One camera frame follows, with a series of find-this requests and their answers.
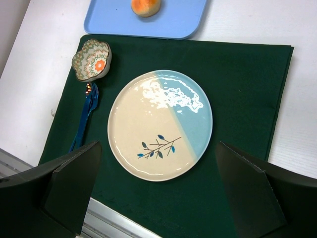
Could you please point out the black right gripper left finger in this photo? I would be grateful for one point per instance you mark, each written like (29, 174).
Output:
(50, 200)

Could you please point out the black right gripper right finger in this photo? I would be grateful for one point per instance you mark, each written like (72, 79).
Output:
(265, 200)

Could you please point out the round golden bread bun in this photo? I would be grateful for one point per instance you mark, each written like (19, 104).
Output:
(145, 8)

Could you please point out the shiny blue metal fork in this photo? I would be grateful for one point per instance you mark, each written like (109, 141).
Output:
(90, 104)

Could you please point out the shiny blue metal spoon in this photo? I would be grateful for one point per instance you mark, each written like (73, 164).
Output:
(88, 89)

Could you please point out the beige and blue ceramic plate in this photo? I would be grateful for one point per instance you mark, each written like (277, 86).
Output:
(160, 125)

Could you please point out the flower-shaped patterned small bowl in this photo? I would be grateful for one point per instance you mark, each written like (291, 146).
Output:
(93, 61)

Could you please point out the light blue plastic tray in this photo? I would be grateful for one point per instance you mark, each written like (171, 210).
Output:
(176, 19)

